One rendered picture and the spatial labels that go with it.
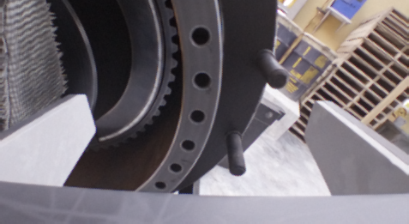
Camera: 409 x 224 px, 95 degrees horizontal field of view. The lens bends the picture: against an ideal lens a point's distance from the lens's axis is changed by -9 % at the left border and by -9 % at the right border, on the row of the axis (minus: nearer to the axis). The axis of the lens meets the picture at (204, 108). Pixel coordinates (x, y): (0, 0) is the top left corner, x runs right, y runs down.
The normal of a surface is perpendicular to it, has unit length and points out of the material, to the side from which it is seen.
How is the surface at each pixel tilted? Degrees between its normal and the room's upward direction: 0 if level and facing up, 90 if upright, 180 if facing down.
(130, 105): 90
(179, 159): 90
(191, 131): 90
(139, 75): 90
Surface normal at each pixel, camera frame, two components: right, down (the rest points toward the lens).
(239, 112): -0.03, 0.50
